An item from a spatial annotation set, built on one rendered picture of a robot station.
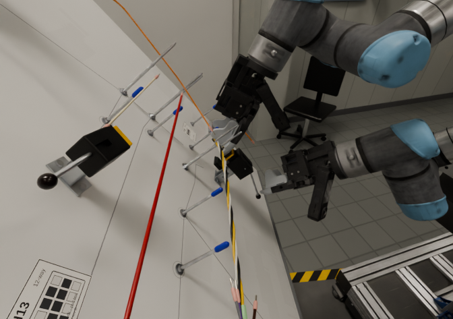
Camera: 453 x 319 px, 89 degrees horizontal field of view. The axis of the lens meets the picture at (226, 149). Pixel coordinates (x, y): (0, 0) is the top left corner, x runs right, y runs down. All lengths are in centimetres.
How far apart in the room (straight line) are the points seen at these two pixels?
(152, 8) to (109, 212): 209
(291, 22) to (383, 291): 142
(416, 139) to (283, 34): 28
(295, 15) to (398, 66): 18
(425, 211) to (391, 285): 110
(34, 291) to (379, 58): 45
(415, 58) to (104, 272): 46
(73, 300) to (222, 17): 230
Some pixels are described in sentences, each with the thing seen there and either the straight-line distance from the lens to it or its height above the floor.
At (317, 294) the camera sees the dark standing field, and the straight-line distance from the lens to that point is 170.
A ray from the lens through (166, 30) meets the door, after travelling 232.
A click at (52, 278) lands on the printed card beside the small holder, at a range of 27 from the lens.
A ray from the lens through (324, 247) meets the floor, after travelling 188.
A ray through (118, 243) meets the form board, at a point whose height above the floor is 125.
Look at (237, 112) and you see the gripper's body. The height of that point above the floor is 128.
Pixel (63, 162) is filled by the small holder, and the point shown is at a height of 132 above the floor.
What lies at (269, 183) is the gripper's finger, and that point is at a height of 109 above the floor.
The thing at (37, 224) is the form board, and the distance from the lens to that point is 28.
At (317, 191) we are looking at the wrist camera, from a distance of 54.
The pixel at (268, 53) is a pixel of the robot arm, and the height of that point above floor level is 139.
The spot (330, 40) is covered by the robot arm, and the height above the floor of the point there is 141.
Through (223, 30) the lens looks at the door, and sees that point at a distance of 242.
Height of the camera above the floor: 149
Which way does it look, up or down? 35 degrees down
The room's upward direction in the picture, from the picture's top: straight up
